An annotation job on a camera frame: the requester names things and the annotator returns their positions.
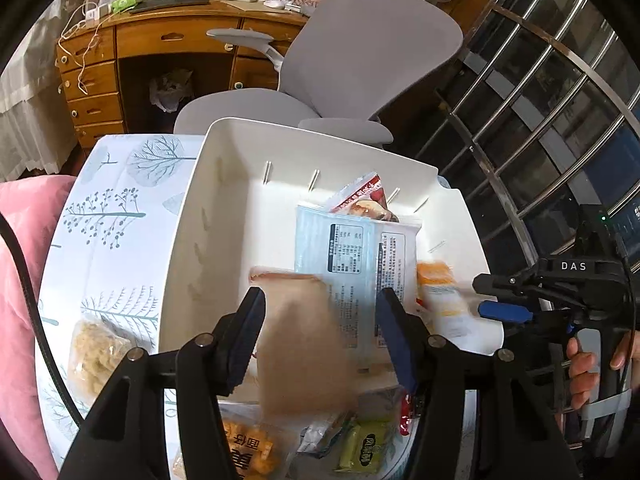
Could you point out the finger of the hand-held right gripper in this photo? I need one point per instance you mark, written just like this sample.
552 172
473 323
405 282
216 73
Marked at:
502 310
500 284

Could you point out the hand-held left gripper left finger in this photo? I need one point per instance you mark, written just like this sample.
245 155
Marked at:
250 325

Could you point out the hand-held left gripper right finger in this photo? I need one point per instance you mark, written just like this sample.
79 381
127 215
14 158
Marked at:
395 330

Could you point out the brown paper snack packet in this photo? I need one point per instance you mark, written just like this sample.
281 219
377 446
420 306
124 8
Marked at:
300 350

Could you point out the small red snack packet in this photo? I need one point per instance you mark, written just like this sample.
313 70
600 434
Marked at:
407 415

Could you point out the light blue snack packet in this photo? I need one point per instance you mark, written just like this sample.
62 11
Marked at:
345 260

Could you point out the white plastic storage bin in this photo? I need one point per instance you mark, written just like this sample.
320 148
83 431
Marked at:
240 220

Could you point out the green snack packet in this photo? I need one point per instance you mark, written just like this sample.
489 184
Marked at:
362 447

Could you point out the small white snack packet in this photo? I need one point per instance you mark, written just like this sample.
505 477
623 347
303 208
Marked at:
320 432

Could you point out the orange cracker packet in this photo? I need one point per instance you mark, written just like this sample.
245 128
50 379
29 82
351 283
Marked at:
255 452

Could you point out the red white chips packet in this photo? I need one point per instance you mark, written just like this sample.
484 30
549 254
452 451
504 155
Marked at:
365 200

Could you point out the puffed snack clear packet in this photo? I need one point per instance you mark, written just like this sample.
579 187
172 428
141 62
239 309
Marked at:
95 360

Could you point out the person's right hand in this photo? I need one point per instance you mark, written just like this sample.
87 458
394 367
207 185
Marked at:
582 375

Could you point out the tree print tablecloth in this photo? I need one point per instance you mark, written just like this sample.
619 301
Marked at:
115 240

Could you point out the steel window grille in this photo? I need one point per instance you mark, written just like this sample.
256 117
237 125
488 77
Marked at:
575 57

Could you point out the pink blanket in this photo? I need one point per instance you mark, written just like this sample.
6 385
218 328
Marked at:
25 260

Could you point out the bin bag under desk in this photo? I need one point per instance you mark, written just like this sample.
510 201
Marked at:
172 90

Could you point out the grey office chair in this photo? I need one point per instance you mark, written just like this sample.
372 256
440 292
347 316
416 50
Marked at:
360 60

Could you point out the white lace cover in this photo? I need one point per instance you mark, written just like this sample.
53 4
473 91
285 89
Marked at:
30 125

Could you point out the wooden desk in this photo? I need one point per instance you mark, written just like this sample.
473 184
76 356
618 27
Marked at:
165 35

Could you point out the white computer mouse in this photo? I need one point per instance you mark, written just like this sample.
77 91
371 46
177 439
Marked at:
274 4

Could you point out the black keyboard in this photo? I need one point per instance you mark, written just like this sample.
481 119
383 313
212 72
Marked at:
170 3

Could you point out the green tissue pack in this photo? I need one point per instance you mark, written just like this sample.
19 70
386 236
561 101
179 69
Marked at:
128 0

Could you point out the white power strip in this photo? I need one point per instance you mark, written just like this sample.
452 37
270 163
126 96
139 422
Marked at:
94 12

